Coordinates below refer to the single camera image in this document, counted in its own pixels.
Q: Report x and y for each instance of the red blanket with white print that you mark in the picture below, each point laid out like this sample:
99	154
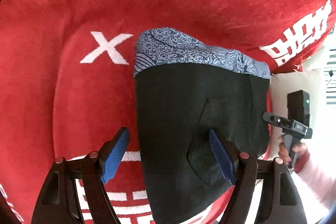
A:
78	3

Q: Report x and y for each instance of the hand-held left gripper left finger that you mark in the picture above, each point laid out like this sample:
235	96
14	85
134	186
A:
115	153

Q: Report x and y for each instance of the black pants with blue waistband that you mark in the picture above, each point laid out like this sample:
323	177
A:
170	108

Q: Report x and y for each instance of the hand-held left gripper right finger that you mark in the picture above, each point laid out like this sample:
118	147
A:
221	158

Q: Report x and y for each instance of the cream pillow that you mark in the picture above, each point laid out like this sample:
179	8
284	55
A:
281	90

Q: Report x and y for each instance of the person's right hand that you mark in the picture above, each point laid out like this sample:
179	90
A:
300	148

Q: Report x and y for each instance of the person's right forearm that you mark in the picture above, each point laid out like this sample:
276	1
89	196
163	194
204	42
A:
315	182

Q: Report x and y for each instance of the white slatted window blind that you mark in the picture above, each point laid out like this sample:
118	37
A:
331	77

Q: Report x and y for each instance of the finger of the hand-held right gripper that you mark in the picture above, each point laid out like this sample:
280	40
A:
275	120

